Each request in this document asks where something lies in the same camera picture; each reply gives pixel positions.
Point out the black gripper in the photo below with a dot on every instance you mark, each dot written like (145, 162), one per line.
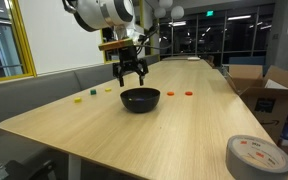
(128, 58)

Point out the black bowl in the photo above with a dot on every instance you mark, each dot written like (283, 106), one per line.
(140, 106)

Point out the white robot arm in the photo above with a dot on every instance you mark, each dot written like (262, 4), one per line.
(94, 13)

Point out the yellow block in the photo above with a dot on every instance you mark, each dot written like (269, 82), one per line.
(78, 100)
(108, 89)

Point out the green block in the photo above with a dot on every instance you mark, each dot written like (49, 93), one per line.
(93, 92)

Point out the orange disc with hole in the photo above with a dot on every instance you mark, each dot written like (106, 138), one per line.
(188, 93)
(170, 93)

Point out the long wooden table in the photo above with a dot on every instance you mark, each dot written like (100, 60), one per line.
(177, 58)

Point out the white globe pendant lamp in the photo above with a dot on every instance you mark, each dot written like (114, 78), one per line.
(178, 13)
(160, 13)
(166, 3)

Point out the wooden chair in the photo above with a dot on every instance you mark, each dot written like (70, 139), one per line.
(210, 60)

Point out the white board panel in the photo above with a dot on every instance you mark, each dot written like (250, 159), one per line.
(50, 43)

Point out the green exit sign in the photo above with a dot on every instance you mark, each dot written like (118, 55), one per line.
(210, 13)

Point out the grey bench sofa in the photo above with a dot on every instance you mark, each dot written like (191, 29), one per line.
(34, 96)

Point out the yellow framed window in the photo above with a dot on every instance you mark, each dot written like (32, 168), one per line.
(26, 50)

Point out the white table leg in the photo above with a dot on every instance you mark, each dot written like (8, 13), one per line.
(74, 168)

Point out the blue sofa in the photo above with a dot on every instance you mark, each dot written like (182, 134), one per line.
(247, 60)

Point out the white paper sheet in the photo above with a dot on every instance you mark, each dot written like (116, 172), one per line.
(275, 84)

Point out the large open cardboard box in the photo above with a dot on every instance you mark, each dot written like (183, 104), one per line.
(277, 130)

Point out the wooden camera mount plate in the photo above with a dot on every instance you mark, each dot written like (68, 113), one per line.
(112, 45)

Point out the grey duct tape roll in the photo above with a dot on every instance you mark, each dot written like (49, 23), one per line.
(237, 160)

